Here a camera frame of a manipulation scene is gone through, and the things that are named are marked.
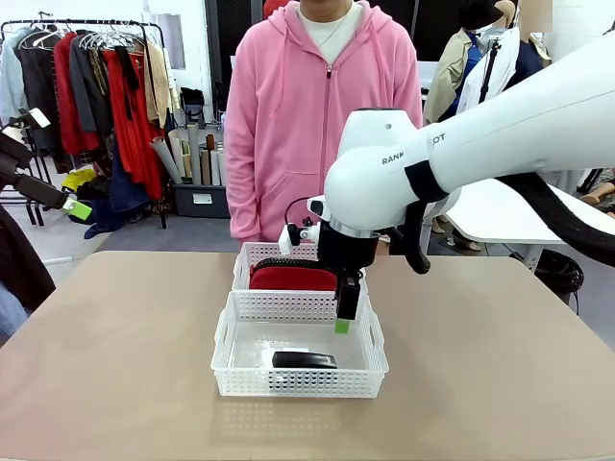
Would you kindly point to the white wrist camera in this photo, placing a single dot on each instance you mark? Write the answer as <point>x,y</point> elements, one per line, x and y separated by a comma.
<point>39,117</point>
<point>287,239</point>

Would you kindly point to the mannequin with beige trench coat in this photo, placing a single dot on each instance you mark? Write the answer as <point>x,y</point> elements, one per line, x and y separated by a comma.
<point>447,72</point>

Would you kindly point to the grey paper roll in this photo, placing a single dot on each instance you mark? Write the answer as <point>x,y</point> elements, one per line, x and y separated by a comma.
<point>167,161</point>

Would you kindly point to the dark brown hanging garment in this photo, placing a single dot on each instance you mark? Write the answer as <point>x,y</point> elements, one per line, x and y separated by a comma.
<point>41,86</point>

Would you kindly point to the blue cloth pile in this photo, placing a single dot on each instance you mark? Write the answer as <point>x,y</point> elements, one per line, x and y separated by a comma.
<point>110,216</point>

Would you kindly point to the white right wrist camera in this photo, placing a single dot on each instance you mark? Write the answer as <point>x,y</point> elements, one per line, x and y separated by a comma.
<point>287,239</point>

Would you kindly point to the beige paper roll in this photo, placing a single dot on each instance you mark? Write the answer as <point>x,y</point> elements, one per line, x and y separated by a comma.
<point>205,168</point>

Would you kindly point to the large white perforated basket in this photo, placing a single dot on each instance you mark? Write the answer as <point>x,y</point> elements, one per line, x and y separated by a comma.
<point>298,384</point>

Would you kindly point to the red cap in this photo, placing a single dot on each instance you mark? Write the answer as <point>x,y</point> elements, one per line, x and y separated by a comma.
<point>274,5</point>

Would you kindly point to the white sticker in large basket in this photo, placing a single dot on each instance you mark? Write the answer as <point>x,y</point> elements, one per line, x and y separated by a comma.
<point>295,349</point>

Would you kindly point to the beige hanging garment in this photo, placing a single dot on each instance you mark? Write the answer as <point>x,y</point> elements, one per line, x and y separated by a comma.
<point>156,81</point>

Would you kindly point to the yellow bag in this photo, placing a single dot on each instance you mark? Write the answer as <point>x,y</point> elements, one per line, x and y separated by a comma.
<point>79,178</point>

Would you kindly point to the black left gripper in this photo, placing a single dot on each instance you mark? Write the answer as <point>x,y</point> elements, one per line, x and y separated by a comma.
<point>14,153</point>

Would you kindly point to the grey hanging coat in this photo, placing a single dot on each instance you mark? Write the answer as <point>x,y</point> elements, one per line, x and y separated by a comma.
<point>89,91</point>

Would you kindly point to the light blue hanging garment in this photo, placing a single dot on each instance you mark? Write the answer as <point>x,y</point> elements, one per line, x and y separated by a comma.
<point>10,77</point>

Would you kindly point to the red zippered pencil case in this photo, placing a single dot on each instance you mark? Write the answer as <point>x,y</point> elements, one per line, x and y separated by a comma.
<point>293,278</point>

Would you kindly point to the black storage box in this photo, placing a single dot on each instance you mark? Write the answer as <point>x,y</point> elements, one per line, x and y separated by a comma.
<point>202,209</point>

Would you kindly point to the small white perforated basket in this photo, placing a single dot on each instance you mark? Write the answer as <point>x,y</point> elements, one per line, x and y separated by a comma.
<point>245,274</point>

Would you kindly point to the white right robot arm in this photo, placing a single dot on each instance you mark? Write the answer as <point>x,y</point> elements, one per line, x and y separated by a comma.
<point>480,144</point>

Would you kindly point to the mannequin with white shirt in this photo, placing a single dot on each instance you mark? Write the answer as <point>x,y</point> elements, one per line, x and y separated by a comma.
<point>495,62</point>

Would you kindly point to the tall white cardboard tube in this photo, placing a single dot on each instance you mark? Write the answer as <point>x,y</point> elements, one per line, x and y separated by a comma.
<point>194,153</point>

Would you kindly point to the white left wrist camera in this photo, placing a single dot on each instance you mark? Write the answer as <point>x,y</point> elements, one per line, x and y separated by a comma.
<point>39,117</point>

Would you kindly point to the black clothes rack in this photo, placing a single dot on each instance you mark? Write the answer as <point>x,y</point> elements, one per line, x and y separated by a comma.
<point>154,72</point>

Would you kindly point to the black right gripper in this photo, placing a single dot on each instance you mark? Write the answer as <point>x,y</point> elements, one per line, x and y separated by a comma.
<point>346,252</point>

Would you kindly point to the white background table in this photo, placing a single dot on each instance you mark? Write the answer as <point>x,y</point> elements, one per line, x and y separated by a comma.
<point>504,216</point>

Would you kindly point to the pink sleeved right forearm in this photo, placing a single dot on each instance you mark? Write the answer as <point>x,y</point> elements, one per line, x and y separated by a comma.
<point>242,201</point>

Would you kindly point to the mannequin with navy garment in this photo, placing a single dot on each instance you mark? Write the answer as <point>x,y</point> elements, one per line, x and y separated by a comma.
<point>531,55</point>

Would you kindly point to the person in pink hoodie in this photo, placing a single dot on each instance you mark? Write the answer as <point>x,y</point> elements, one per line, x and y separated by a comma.
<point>298,120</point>

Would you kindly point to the black stapler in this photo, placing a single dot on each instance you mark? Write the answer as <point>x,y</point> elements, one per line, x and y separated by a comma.
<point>302,360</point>

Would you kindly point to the red hanging jacket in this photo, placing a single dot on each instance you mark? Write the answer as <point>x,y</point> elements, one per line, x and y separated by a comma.
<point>67,96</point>

